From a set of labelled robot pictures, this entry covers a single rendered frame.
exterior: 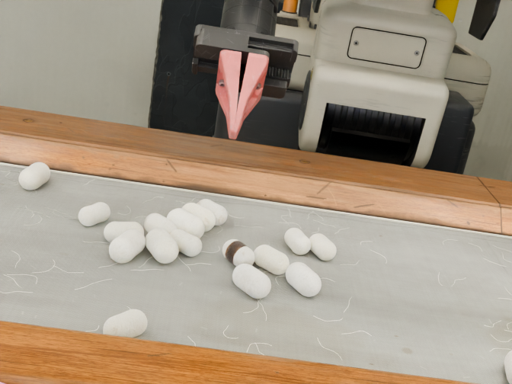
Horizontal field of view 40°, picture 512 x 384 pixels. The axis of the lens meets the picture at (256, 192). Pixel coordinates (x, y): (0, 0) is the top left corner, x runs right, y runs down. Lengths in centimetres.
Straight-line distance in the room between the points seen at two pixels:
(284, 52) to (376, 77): 47
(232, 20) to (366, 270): 28
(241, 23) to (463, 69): 83
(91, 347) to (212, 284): 15
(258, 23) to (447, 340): 36
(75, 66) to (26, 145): 197
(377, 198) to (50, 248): 34
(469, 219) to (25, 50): 220
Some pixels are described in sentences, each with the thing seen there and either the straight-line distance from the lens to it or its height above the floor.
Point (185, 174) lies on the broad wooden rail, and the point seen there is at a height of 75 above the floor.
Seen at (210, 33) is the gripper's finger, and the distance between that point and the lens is 69.
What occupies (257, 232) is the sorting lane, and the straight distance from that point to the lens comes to 64.
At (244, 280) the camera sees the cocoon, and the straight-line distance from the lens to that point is 53.
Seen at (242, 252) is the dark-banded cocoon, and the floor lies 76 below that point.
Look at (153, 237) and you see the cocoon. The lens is 56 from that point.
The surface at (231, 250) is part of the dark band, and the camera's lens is 57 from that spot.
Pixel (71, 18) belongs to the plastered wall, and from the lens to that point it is 268.
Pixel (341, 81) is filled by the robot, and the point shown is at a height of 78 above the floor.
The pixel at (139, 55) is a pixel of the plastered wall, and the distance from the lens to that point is 264.
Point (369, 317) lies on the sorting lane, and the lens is 54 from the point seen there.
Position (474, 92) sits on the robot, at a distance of 149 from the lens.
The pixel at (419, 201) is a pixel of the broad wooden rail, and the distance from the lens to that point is 75.
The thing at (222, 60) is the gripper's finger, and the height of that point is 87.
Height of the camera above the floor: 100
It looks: 21 degrees down
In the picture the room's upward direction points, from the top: 10 degrees clockwise
